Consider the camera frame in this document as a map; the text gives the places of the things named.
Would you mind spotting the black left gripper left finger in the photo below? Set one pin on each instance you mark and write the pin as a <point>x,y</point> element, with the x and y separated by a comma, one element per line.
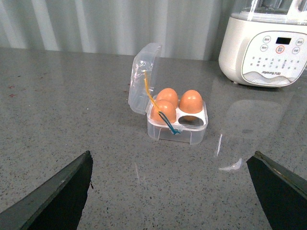
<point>57,204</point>

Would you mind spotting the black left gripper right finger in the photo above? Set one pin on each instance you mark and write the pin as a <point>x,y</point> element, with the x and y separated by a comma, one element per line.
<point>282,193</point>

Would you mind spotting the clear plastic egg box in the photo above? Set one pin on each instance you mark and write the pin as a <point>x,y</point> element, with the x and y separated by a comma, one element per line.
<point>192,127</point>

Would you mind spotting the brown egg back right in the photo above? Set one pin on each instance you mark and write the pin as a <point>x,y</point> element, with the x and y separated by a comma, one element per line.
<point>191,102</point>

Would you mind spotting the brown egg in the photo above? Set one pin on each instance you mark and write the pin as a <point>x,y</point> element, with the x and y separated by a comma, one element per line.
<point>191,102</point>
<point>169,95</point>
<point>167,108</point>

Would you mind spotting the brown egg front left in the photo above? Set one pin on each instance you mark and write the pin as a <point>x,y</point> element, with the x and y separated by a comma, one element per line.
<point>167,108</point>

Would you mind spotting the brown egg back left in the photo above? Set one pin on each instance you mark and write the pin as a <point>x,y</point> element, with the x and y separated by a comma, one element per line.
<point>169,95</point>

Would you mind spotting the blue rubber band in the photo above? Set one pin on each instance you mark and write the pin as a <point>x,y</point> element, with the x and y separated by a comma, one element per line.
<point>166,120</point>

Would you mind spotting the yellow rubber band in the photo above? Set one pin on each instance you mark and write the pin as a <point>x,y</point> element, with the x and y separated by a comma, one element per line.
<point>148,92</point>

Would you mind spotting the white Joyoung soymilk maker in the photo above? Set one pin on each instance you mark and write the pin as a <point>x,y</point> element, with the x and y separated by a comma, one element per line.
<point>265,43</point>

